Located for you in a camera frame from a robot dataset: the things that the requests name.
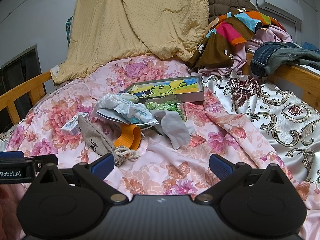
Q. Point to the grey linen drawstring pouch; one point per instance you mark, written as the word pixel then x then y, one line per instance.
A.
pixel 102 145

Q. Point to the small white medicine box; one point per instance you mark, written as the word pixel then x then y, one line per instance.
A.
pixel 71 127

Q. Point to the white wall air conditioner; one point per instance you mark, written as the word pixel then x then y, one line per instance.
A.
pixel 287 9

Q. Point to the white baroque patterned cover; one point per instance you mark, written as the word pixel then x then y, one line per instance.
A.
pixel 289 124

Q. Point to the yellow dotted quilt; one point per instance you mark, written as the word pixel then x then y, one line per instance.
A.
pixel 107 30

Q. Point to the orange plastic curled holder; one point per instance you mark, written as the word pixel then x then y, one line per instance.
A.
pixel 130 137

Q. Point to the dark cabinet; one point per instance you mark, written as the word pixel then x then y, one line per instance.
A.
pixel 21 68

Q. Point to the grey face mask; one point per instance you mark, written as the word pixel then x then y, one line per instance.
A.
pixel 171 125

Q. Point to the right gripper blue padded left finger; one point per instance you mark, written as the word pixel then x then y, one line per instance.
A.
pixel 92 176

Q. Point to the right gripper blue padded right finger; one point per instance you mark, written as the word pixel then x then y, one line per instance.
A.
pixel 230 176

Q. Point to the blue denim jeans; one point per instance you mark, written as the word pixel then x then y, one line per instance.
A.
pixel 268 57

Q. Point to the white muslin cloth blue print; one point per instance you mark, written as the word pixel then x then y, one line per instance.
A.
pixel 123 108

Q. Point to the pink floral bed cover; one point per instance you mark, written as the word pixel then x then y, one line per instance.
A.
pixel 239 119

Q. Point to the grey box with cartoon lining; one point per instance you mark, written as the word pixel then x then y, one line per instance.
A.
pixel 185 89

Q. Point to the person's left hand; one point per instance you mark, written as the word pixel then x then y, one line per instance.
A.
pixel 10 198

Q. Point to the clear bag of green pieces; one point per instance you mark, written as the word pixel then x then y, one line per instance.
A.
pixel 167 105

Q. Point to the colourful patchwork brown blanket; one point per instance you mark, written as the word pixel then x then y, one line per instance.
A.
pixel 223 48

